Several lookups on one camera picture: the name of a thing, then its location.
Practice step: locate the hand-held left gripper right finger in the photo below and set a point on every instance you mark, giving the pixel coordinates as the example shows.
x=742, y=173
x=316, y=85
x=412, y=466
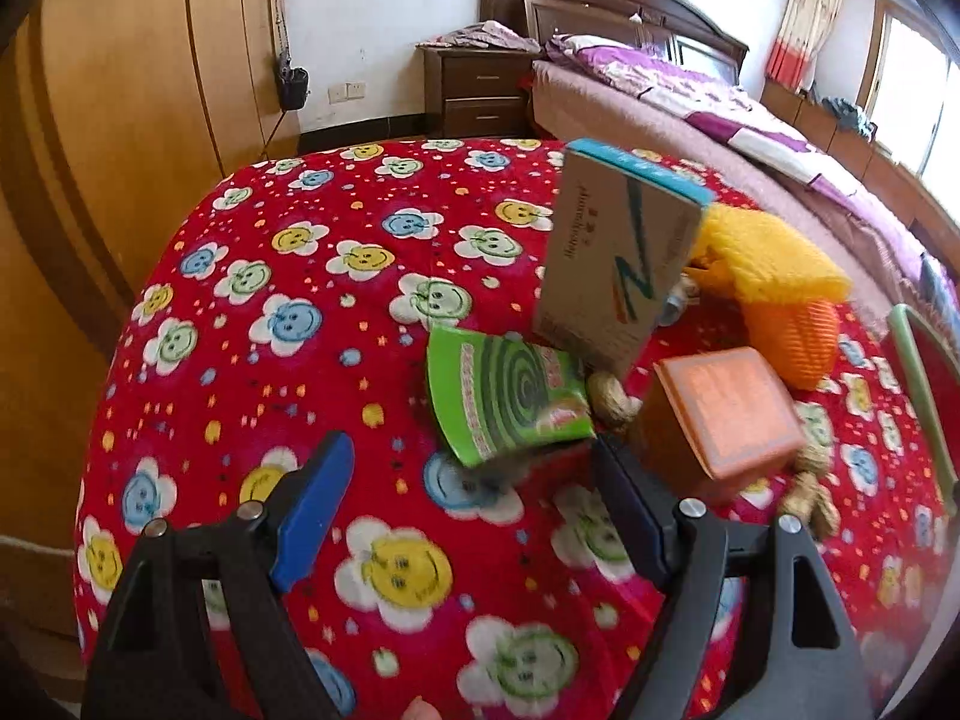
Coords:
x=630, y=510

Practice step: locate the bed with pink cover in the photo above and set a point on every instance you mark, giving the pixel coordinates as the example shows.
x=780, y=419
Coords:
x=600, y=105

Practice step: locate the purple patchwork quilt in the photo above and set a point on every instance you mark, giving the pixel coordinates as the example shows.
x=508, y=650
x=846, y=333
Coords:
x=675, y=82

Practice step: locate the wall socket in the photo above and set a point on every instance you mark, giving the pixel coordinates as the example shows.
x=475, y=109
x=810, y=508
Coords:
x=349, y=91

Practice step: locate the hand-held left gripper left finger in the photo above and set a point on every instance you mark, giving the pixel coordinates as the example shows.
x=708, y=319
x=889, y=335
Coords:
x=315, y=510

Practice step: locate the cream and red curtain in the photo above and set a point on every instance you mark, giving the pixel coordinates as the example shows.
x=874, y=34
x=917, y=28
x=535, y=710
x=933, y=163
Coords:
x=806, y=22

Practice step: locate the orange foam net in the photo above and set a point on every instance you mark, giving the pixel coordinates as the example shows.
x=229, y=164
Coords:
x=795, y=341

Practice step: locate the green framed red chair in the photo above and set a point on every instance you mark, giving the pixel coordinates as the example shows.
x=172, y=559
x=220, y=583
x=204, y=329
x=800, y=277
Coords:
x=911, y=360

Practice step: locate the blue plaid cloth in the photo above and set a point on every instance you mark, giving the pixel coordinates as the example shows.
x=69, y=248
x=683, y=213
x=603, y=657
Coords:
x=936, y=277

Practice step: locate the black hanging bag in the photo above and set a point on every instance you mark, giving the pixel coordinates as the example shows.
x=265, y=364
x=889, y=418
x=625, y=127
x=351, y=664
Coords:
x=292, y=86

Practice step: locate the red smiley flower blanket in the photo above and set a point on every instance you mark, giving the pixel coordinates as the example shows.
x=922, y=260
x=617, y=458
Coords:
x=225, y=397

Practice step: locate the peanut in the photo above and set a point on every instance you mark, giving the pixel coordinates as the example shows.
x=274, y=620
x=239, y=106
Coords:
x=814, y=459
x=611, y=401
x=814, y=510

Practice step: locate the orange square box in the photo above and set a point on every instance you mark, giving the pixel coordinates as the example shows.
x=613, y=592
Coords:
x=720, y=412

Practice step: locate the low wooden cabinet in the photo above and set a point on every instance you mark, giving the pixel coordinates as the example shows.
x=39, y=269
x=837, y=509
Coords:
x=810, y=120

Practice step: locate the wooden wardrobe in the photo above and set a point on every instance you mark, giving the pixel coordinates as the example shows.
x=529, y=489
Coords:
x=112, y=90

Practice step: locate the dark wooden nightstand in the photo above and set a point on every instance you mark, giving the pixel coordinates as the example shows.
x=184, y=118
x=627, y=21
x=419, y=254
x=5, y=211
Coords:
x=480, y=90

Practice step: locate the window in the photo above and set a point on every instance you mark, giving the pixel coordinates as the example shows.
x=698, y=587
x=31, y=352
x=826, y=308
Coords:
x=911, y=90

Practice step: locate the yellow foam net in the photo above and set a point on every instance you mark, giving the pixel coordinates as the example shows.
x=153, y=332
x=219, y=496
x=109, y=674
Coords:
x=765, y=255

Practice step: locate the dark clothes pile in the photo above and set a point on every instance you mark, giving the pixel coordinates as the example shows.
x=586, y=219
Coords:
x=847, y=116

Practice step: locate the pink patterned clothes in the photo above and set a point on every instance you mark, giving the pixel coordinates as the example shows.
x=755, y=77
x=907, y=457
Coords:
x=487, y=36

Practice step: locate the green mosquito coil packet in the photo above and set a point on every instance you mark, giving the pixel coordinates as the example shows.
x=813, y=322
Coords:
x=510, y=390

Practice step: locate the purple pillow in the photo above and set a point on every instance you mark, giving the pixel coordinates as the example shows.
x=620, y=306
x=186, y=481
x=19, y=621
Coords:
x=592, y=45

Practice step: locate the white box teal top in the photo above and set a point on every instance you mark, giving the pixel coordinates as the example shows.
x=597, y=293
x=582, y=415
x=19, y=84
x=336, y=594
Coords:
x=615, y=262

